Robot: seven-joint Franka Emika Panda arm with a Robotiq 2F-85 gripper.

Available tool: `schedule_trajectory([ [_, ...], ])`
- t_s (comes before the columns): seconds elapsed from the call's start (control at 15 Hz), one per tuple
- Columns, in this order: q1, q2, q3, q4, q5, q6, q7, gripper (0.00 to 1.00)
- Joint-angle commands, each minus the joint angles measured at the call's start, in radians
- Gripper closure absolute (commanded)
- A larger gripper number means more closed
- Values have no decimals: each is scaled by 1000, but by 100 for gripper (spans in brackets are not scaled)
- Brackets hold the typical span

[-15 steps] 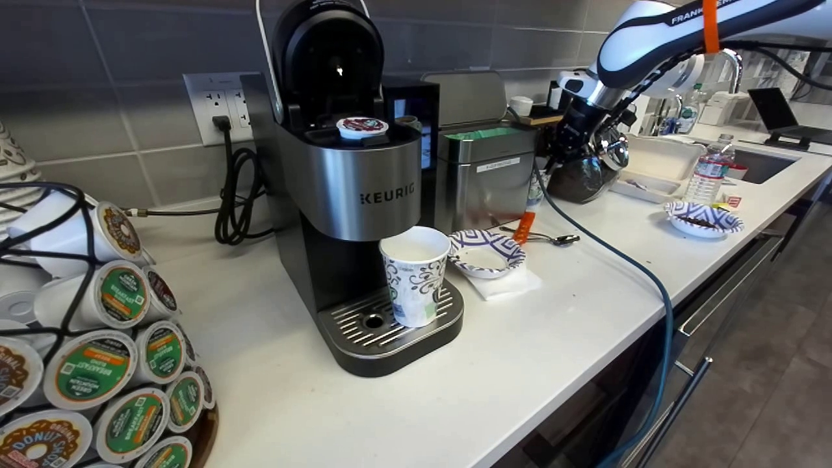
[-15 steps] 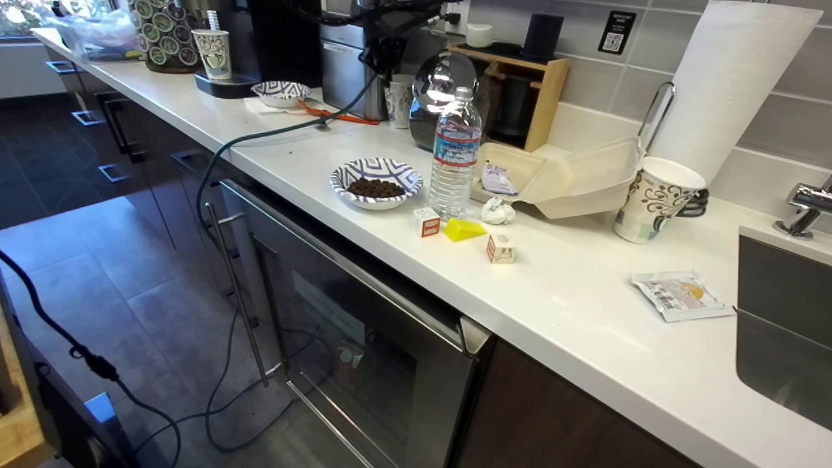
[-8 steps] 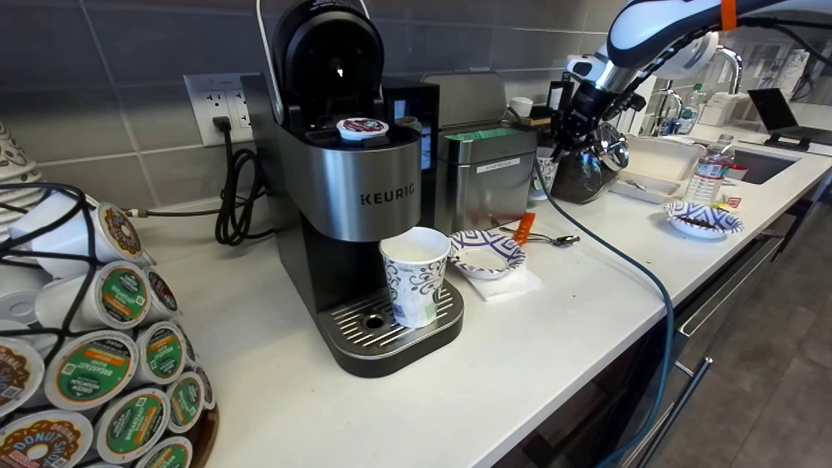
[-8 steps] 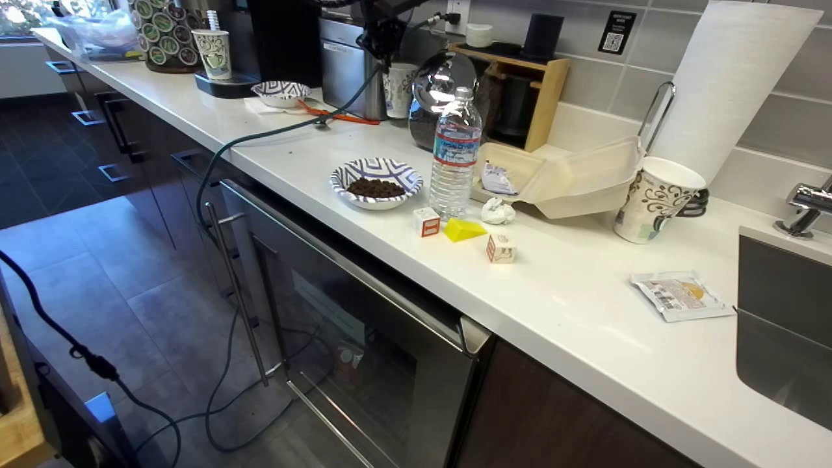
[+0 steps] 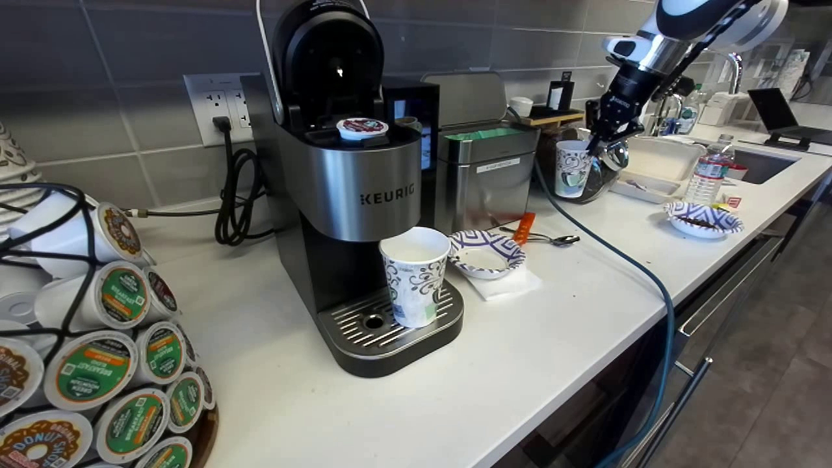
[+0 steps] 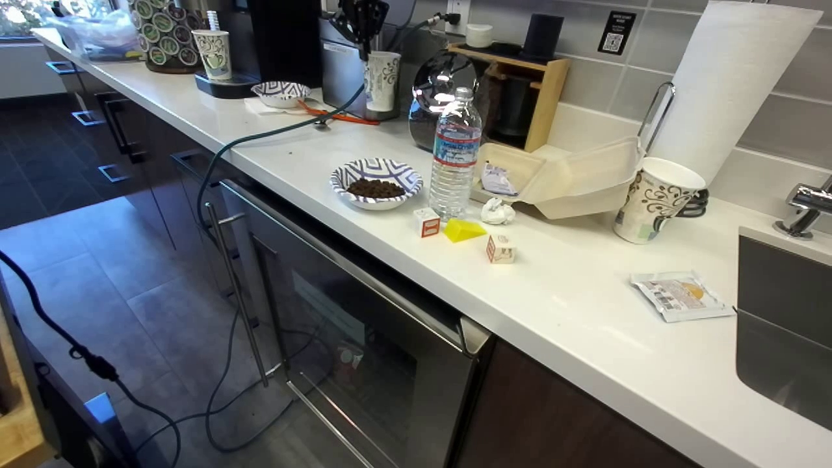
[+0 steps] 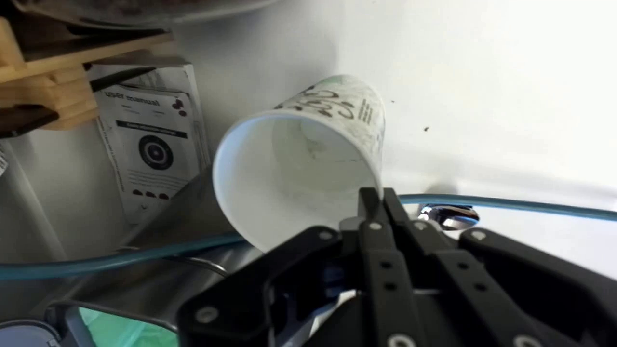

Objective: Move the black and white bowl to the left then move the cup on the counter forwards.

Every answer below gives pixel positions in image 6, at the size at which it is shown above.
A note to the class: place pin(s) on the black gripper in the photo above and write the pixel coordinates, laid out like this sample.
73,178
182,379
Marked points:
361,11

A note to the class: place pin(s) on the small patterned paper cup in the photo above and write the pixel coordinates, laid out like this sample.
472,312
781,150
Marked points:
383,85

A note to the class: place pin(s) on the blue patterned paper bowl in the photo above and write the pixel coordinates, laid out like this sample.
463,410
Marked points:
279,94

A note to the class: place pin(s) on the patterned bowl with coffee grounds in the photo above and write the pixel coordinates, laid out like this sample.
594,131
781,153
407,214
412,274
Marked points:
378,187

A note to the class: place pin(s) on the patterned paper cup with stirrer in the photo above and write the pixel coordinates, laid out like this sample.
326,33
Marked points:
213,53

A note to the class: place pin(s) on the small creamer cup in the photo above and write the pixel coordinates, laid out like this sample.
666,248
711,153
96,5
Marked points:
500,250

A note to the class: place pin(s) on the large swirl patterned cup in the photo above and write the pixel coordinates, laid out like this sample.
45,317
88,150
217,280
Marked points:
650,202

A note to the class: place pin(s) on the stainless steel container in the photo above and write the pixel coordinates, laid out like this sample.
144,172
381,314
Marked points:
341,78

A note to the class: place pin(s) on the black coffee machine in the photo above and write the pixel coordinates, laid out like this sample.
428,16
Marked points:
286,41

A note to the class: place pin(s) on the orange strip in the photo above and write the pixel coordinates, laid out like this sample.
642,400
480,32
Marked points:
350,115

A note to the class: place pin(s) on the glass coffee pot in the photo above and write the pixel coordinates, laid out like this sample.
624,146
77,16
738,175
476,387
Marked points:
428,106

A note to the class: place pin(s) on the small white container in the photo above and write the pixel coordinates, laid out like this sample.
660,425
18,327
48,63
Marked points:
480,33

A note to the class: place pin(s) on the white napkin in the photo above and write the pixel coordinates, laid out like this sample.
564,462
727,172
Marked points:
260,106

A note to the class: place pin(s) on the clear plastic water bottle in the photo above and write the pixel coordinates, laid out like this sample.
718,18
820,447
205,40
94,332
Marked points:
454,159

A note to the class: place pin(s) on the black cylinder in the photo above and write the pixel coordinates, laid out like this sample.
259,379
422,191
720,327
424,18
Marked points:
545,37

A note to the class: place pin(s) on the wooden rack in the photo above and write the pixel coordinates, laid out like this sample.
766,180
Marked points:
546,94

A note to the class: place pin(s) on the red white small packet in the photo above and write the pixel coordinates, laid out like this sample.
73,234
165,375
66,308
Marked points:
428,224

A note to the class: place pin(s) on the coffee pod carousel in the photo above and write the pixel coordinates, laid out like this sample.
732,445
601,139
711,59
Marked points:
165,33

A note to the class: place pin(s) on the yellow packet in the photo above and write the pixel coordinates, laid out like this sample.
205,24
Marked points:
463,228

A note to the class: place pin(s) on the crumpled white paper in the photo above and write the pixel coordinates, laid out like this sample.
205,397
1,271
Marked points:
497,211

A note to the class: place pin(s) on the beige takeout box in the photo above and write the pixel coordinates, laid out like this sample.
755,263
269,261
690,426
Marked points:
581,183

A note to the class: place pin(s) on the clear plastic bag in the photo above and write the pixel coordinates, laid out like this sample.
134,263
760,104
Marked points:
94,32

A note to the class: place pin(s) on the glass door undercounter appliance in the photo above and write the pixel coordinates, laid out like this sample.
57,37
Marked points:
373,345

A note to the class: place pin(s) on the white paper towel roll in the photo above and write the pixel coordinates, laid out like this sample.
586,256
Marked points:
728,78

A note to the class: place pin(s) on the square printed card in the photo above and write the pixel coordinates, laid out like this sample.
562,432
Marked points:
679,296

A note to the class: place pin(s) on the dark brown cabinet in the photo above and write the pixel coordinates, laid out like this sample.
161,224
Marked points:
554,416

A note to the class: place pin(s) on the metal faucet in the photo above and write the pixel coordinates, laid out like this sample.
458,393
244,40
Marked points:
810,200

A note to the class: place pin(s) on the steel sink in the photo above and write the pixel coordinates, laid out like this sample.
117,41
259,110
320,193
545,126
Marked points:
784,327

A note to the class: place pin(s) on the wooden furniture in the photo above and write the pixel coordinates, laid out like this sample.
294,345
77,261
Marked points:
16,416

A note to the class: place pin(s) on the white wall outlet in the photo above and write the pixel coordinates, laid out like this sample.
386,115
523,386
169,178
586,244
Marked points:
458,11

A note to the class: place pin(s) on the black wall sign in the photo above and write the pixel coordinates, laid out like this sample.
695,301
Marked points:
616,32

